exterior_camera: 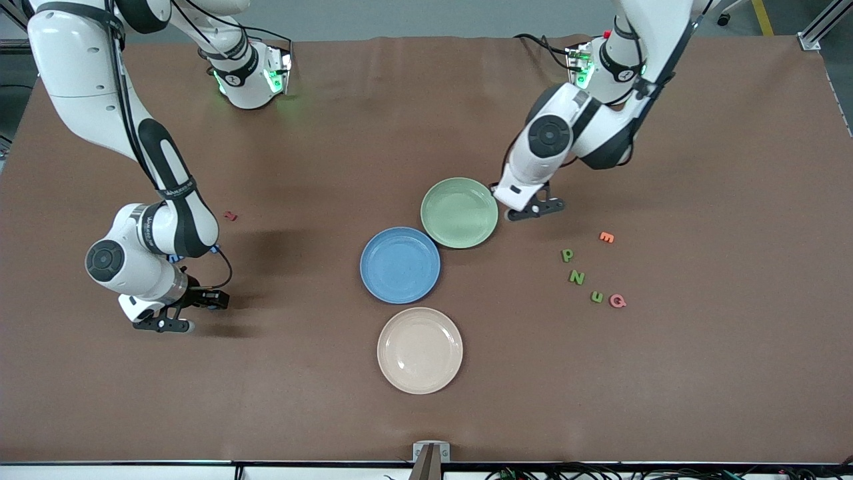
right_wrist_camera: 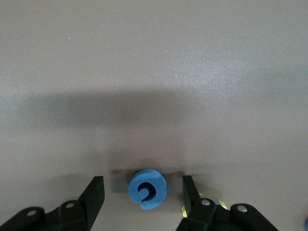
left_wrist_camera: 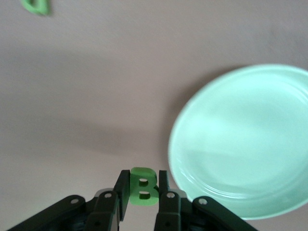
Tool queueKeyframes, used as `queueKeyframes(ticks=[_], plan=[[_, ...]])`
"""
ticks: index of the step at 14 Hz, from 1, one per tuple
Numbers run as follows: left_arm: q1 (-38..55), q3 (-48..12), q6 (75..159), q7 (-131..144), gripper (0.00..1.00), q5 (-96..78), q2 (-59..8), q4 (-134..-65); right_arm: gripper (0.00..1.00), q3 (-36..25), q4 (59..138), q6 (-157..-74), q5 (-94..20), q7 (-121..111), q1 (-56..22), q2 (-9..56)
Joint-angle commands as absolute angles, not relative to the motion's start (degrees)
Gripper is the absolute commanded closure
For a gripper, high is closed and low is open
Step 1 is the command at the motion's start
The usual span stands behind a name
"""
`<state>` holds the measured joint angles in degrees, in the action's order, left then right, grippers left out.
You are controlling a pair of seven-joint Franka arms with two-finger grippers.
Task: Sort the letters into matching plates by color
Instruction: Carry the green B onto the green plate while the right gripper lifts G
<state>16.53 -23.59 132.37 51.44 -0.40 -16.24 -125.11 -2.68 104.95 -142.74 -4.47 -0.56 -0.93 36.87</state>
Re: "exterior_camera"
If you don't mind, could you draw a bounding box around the green plate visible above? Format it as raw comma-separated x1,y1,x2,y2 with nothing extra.
421,177,499,250

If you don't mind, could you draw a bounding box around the brown table mat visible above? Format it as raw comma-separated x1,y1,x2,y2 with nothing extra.
0,35,853,465

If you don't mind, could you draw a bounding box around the base connector box green light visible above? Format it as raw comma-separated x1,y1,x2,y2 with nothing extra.
565,43,594,91
263,41,295,95

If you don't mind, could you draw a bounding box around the blue plate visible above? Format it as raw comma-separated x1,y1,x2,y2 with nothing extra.
360,227,441,305

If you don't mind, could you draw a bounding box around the beige plate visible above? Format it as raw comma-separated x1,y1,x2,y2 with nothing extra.
377,307,464,395

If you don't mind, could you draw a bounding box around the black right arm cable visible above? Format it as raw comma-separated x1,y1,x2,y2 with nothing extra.
110,0,233,293

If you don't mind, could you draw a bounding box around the black base cable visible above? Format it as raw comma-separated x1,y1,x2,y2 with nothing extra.
513,32,574,71
233,25,294,67

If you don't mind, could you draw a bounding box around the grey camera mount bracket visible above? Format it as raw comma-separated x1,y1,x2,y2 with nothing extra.
408,441,451,480

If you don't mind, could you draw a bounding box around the aluminium profile frame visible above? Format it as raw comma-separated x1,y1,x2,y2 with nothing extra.
0,0,31,41
796,0,853,51

